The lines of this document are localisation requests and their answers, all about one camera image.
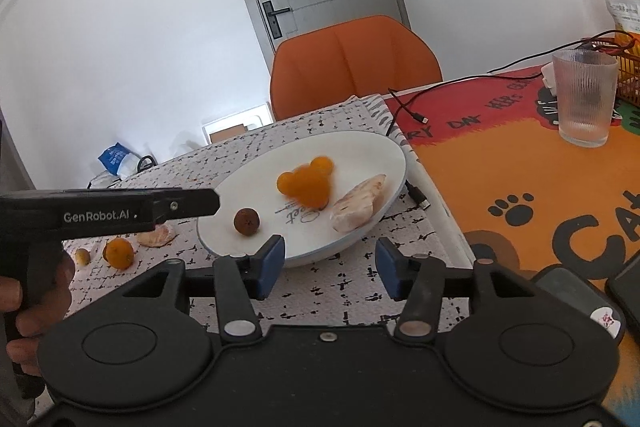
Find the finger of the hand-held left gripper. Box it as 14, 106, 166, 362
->
150, 188, 221, 228

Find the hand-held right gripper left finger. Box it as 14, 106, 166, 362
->
100, 234, 287, 344

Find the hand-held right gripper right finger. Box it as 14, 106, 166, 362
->
375, 237, 556, 343

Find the brown round fruit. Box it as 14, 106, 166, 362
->
233, 207, 262, 238

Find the white plate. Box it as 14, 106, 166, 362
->
196, 130, 408, 269

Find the long peeled pomelo segment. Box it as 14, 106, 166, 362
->
330, 173, 388, 233

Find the large orange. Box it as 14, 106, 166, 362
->
102, 238, 135, 270
287, 164, 333, 209

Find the person's left hand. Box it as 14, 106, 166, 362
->
0, 252, 76, 378

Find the fan-shaped peeled pomelo piece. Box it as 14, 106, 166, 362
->
136, 224, 178, 249

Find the blue plastic bag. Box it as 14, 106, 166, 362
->
96, 142, 141, 178

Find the black USB plug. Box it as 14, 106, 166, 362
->
406, 179, 432, 210

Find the dark grey door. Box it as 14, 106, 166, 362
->
0, 104, 38, 192

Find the white framed board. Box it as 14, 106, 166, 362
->
202, 103, 272, 142

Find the orange printed table mat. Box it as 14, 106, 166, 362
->
385, 64, 640, 427

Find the black case with white sticker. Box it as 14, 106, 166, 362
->
532, 266, 627, 348

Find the orange chair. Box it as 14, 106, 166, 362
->
269, 15, 443, 122

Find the black phone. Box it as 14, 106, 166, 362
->
604, 254, 640, 320

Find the white charger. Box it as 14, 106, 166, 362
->
541, 62, 559, 96

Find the ribbed clear glass cup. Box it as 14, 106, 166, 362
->
551, 49, 620, 148

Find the orange basket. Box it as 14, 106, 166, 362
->
615, 34, 640, 105

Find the white snack bag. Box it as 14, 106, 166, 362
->
603, 0, 640, 38

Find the long black cable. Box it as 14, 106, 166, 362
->
387, 29, 636, 125

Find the black door handle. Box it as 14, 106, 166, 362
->
262, 0, 292, 40

